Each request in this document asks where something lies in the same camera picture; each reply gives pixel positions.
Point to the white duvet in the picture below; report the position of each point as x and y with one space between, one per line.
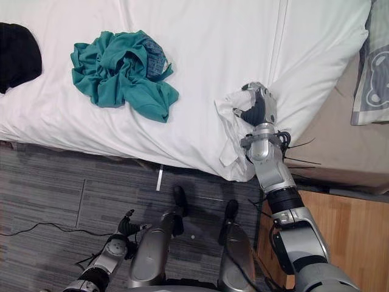
194 79

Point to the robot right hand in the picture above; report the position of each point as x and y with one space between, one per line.
263 106

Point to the grey patterned pillow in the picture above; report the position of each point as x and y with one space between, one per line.
372 79

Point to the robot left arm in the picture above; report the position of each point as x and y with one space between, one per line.
100 261

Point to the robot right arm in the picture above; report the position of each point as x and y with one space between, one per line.
288 213

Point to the white strip on floor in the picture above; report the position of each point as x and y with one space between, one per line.
159 178

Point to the black cloth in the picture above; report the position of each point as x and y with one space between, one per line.
16 57

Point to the robot right leg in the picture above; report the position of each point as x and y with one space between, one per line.
234 246

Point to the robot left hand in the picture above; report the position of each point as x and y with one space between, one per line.
127 226

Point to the wooden bed frame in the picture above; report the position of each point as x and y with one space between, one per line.
343 231

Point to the teal crumpled shirt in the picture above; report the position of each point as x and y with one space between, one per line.
124 79

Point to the beige mattress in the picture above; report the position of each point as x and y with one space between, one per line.
337 134

